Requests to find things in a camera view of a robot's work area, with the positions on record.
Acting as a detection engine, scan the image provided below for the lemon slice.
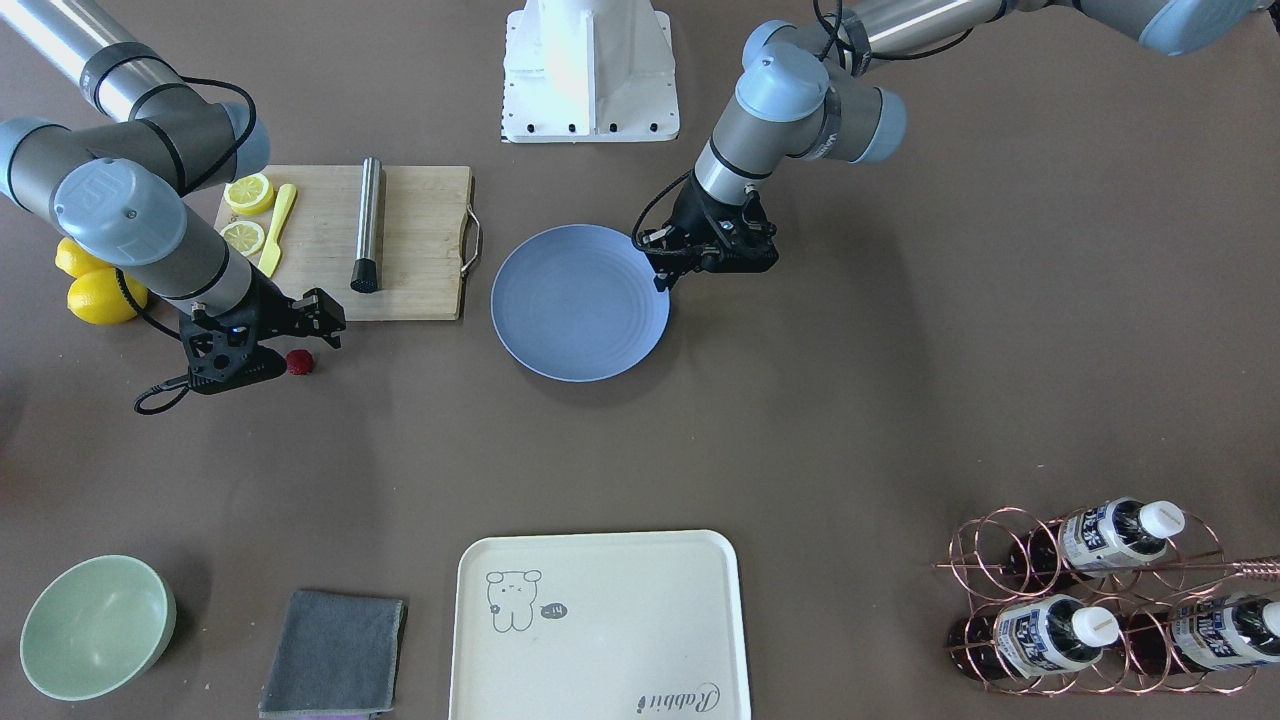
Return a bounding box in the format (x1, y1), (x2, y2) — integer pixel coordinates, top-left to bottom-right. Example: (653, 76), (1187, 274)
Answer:
(223, 173), (276, 217)
(220, 220), (268, 256)

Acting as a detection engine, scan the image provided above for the lemon slice upper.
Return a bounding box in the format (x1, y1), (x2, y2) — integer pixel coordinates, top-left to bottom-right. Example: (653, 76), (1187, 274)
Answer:
(223, 173), (276, 217)

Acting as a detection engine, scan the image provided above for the lemon slice lower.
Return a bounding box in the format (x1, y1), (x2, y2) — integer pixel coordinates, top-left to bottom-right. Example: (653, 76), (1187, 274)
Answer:
(220, 220), (268, 256)

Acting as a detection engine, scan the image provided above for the dark tea bottle back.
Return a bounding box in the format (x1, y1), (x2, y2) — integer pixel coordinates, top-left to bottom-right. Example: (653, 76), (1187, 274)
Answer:
(1126, 593), (1279, 676)

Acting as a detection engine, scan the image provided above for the yellow lemon far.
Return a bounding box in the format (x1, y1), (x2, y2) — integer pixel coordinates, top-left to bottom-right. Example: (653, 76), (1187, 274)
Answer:
(67, 268), (137, 325)

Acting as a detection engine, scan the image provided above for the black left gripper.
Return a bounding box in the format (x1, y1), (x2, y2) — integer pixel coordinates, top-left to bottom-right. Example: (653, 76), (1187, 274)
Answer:
(632, 178), (745, 293)

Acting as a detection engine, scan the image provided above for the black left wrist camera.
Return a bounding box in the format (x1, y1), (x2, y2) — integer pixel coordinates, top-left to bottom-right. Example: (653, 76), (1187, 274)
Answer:
(700, 190), (780, 273)

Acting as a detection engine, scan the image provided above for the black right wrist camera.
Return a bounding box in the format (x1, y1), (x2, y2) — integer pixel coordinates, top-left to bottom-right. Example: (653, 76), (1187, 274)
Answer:
(179, 309), (285, 395)

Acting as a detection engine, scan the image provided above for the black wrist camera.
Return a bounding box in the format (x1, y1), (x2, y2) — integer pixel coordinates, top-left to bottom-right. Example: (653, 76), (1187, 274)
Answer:
(700, 190), (780, 273)
(179, 309), (285, 395)

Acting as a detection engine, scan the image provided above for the steel muddler black tip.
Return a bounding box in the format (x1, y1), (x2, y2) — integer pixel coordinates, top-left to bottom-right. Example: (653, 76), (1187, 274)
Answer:
(349, 156), (384, 293)

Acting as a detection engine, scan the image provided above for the cream rabbit tray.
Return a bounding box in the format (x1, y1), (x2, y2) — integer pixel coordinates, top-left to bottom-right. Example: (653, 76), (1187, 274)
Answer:
(449, 530), (753, 719)

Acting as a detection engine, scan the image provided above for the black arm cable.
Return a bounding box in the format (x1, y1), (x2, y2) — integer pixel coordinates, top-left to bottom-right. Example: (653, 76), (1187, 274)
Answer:
(111, 76), (256, 416)

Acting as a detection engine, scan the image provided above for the copper wire bottle rack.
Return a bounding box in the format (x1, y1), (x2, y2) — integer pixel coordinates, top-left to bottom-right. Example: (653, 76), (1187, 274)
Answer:
(936, 506), (1277, 697)

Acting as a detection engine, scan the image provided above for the dark tea bottle middle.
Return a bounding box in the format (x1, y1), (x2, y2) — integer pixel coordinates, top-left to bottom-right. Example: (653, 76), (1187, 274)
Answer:
(1002, 497), (1187, 593)

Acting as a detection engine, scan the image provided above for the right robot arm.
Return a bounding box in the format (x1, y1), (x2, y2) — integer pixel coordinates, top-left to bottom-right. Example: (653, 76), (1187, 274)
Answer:
(3, 1), (346, 347)

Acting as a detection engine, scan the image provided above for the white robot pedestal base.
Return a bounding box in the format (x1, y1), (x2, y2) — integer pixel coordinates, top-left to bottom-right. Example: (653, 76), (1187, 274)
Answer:
(500, 1), (680, 143)

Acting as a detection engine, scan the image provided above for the blue round plate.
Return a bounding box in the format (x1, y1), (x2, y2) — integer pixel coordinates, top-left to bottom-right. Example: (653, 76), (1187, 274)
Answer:
(492, 224), (669, 382)

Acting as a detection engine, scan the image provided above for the dark tea bottle front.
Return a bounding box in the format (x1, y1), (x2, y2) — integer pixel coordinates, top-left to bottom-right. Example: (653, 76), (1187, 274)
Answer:
(946, 594), (1121, 682)

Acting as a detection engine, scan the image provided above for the yellow lemon near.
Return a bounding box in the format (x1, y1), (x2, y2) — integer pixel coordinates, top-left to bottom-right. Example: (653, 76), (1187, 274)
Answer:
(54, 237), (114, 278)

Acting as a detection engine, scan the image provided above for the yellow plastic knife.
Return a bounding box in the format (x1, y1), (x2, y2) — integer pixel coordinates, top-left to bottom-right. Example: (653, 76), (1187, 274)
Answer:
(257, 183), (298, 278)

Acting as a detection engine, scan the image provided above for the grey folded cloth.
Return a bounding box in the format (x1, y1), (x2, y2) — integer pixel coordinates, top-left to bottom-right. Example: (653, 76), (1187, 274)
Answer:
(259, 591), (404, 719)

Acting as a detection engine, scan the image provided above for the dark tea bottle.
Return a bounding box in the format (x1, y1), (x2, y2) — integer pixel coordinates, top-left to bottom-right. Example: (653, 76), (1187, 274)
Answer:
(1126, 593), (1279, 676)
(1002, 497), (1187, 593)
(946, 594), (1121, 682)

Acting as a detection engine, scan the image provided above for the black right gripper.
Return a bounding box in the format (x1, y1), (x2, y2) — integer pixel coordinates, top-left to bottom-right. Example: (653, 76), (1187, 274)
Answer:
(205, 270), (346, 348)

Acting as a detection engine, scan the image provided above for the wooden cutting board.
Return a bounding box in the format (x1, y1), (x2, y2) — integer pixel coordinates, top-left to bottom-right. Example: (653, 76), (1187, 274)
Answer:
(264, 164), (474, 322)

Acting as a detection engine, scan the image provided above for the yellow lemon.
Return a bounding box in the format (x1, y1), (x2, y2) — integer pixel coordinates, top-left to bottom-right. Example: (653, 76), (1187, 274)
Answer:
(67, 268), (137, 325)
(54, 237), (114, 278)

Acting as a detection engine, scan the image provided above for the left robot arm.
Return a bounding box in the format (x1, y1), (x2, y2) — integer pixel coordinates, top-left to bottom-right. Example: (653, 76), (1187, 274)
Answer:
(632, 1), (1041, 292)

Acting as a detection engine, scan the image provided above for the green bowl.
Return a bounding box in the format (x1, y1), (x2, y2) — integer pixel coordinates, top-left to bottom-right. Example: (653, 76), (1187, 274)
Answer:
(20, 555), (177, 701)

